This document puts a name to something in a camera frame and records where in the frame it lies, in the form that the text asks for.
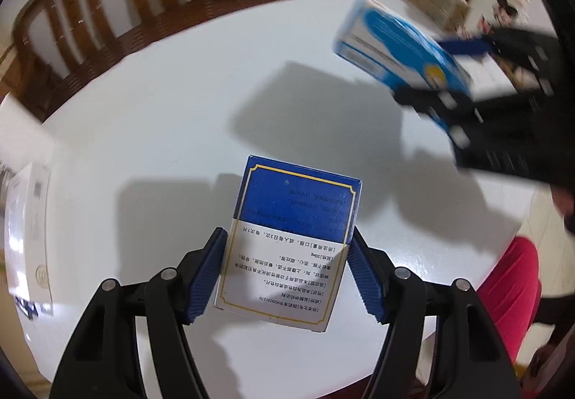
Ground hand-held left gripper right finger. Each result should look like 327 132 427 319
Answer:
347 228 524 399

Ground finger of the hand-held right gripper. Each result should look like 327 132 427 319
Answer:
393 85 481 130
438 32 553 85

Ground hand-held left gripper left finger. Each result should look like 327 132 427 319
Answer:
49 227 228 399

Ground light blue white medicine box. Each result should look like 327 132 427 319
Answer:
332 0 475 131

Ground dark blue white medicine box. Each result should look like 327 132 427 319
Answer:
213 155 362 333

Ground white paper sheet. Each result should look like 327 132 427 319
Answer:
467 54 518 95

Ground beige printed box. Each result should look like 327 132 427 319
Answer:
408 0 471 30

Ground pink pants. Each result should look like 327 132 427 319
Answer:
476 236 543 366

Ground flat white box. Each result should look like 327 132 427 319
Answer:
4 162 53 315

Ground wooden slatted bench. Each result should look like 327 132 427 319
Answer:
11 0 315 121

